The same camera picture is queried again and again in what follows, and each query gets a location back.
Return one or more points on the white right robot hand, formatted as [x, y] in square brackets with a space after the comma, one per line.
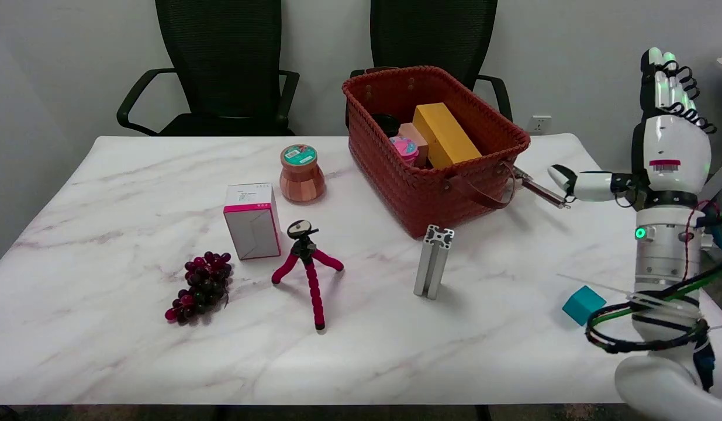
[673, 152]

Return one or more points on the silver aluminium extrusion block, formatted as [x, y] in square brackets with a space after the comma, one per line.
[433, 263]

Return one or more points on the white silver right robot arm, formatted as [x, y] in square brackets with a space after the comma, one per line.
[664, 251]

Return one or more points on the yellow rectangular box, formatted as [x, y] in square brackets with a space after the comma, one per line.
[445, 134]

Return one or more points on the teal cube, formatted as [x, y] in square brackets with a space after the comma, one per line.
[581, 304]

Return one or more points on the red woven basket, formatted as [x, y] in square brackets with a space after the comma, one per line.
[422, 193]

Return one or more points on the tan pink small box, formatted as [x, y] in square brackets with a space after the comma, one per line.
[416, 135]

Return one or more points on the black mesh office chair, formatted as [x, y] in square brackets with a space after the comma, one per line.
[220, 64]
[434, 35]

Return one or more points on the pink round container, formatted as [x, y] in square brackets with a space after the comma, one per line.
[404, 147]

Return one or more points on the black round container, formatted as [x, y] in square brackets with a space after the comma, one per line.
[386, 123]

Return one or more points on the copper jar with teal lid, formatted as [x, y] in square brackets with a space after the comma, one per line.
[302, 178]

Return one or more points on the pink flexible mini tripod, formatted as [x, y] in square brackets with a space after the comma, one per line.
[311, 275]

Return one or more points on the white box with pink band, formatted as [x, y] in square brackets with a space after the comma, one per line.
[252, 225]

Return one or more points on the dark red grape bunch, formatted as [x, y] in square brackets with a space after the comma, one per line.
[201, 286]

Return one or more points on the white wall socket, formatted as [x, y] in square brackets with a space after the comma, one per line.
[539, 124]

